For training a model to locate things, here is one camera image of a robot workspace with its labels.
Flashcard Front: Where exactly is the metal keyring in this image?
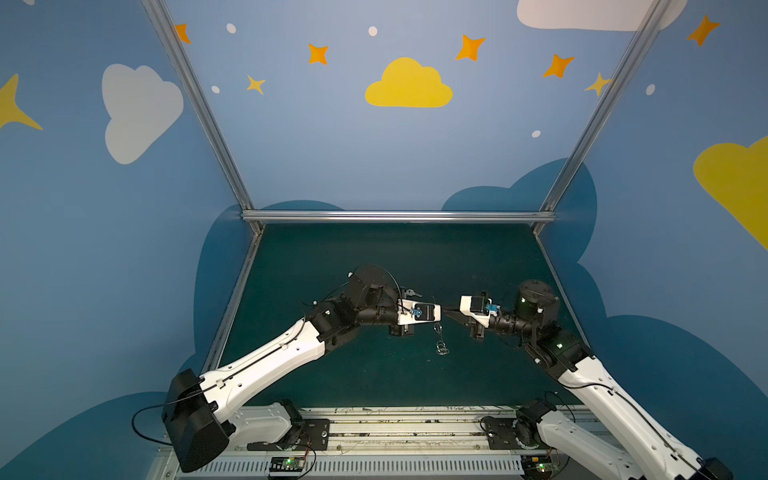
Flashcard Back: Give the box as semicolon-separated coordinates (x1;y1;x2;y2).
433;323;450;356

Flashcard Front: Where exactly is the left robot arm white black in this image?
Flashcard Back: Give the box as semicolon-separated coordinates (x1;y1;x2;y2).
161;265;442;473

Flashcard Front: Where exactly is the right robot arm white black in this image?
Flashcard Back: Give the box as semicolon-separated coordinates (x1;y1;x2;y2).
443;280;733;479

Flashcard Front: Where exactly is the right controller board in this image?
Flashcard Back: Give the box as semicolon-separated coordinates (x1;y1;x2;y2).
520;456;556;480

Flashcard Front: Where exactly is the controller board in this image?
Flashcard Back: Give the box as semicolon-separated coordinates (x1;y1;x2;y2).
267;456;307;479
520;456;556;480

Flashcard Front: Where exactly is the left controller board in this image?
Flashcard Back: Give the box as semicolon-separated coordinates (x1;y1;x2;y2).
267;456;307;479

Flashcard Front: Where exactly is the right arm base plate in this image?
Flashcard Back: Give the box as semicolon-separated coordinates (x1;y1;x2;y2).
479;416;541;450

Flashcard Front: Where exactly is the aluminium rail base front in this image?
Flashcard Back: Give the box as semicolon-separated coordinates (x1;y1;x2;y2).
143;406;607;480

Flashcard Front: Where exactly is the aluminium frame back bar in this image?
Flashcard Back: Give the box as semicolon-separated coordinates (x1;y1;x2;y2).
241;210;556;224

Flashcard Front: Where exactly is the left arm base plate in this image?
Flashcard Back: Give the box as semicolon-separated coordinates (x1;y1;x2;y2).
246;419;331;451

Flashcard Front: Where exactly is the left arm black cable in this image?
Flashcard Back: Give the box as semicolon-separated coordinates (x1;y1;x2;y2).
130;403;175;446

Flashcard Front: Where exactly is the aluminium frame right post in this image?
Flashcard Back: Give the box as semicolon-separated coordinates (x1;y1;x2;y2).
532;0;672;237

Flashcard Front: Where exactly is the aluminium frame post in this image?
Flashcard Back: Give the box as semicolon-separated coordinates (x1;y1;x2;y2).
141;0;253;212
532;0;672;237

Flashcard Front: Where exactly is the aluminium frame left post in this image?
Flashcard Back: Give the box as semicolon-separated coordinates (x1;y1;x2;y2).
141;0;253;212

